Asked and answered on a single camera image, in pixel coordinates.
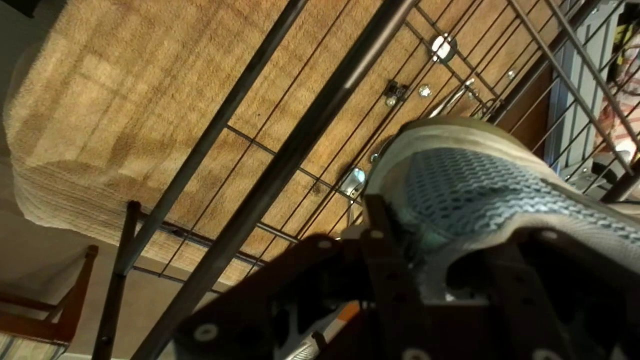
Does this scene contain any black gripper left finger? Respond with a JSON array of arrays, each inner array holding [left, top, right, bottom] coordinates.
[[174, 191, 430, 360]]

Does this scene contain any beige woven tablecloth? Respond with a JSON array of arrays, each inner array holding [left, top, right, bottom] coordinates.
[[3, 0, 607, 290]]

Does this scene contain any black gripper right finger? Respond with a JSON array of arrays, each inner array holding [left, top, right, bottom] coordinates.
[[459, 226, 640, 360]]

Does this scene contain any brown wooden chair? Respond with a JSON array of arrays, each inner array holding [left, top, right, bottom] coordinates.
[[0, 243, 102, 360]]

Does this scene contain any small silver metal piece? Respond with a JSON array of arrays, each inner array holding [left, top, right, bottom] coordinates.
[[342, 165, 371, 201]]

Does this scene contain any round metal lid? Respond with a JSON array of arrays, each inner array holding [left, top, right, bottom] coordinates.
[[429, 31, 459, 63]]

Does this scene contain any grey blue running shoe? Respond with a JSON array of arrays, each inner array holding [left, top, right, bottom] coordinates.
[[363, 118, 640, 303]]

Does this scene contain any pink striped cloth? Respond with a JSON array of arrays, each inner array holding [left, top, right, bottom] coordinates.
[[597, 35, 640, 170]]

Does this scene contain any black metal shoe rack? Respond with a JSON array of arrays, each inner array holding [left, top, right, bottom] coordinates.
[[88, 0, 640, 360]]

